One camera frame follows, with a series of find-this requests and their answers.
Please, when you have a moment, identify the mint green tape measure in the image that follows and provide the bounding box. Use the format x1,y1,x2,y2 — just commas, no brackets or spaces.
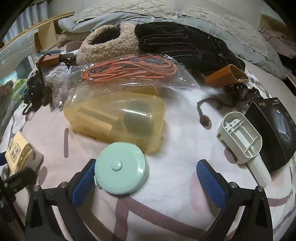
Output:
94,142,149,195

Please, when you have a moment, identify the white plastic scoop holder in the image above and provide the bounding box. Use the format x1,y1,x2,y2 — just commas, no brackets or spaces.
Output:
217,111,272,188

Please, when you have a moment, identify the translucent yellow plastic case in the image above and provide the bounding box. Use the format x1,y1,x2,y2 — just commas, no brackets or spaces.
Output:
63,91,166,153

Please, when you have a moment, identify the orange cord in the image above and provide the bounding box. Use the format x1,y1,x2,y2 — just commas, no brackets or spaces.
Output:
55,54,201,110

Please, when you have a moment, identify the black mouse box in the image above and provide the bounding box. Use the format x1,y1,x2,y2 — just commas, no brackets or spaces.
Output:
245,97,296,173

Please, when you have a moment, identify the dark tangled yarn pile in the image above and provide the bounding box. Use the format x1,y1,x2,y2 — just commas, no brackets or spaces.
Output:
22,69,53,115

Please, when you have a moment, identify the orange leather pouch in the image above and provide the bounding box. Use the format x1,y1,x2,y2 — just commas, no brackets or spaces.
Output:
205,64,248,88

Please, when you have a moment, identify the clear plastic storage bin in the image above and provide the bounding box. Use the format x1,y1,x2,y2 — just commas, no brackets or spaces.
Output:
1,29,38,84

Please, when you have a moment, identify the wooden bed shelf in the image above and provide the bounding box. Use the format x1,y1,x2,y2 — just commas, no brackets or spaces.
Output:
1,11,75,51

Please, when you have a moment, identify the beige fluffy slipper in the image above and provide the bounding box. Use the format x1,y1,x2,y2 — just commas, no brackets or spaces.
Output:
76,23,139,65

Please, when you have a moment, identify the black stitched garment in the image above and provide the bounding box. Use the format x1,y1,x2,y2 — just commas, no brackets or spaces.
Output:
134,22,245,76

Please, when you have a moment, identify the grey blue quilt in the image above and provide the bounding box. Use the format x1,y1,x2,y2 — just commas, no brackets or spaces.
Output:
59,1,285,79

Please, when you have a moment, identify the brown knitted cord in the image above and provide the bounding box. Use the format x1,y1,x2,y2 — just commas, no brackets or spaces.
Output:
196,83,263,127

